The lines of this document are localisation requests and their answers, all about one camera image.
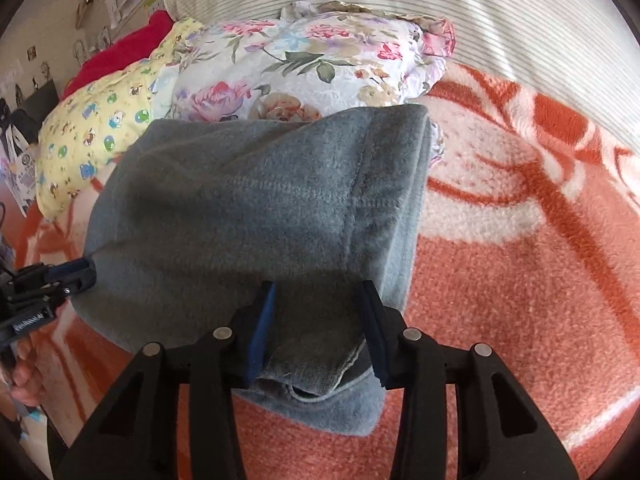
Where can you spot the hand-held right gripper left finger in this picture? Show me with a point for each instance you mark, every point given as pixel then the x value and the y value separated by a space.
pixel 257 340

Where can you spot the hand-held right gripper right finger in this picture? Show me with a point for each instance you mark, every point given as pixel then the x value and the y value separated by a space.
pixel 376 345

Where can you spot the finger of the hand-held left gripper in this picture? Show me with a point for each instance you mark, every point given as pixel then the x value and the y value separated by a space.
pixel 75 285
pixel 67 267

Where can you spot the person's left hand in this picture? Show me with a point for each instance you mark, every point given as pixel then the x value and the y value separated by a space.
pixel 27 375

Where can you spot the orange and white blanket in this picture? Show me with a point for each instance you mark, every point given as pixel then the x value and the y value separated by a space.
pixel 500 310

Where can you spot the yellow cartoon print pillow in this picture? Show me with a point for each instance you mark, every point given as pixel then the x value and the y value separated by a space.
pixel 90 130

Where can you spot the dark screen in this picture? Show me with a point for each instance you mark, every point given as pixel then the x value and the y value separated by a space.
pixel 40 100

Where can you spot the red blanket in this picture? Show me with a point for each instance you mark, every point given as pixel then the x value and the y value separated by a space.
pixel 130 55

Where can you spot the floral quilt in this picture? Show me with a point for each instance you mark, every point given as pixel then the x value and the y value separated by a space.
pixel 300 60

